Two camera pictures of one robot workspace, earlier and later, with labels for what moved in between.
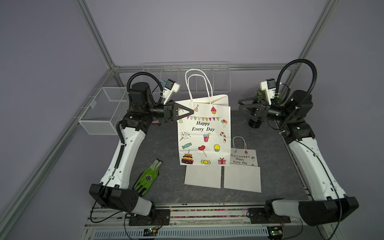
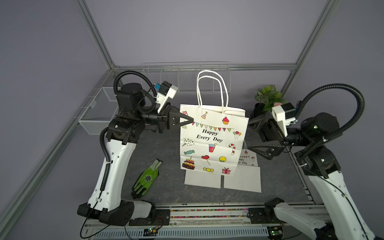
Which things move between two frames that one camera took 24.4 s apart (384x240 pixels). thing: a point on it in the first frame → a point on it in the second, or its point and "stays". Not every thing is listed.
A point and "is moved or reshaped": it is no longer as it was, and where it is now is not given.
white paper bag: x=204 y=137 is moved or reshaped
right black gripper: x=264 y=109 → x=274 y=133
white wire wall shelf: x=210 y=77 stays
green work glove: x=147 y=177 stays
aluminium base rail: x=227 y=221 stays
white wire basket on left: x=102 y=115 stays
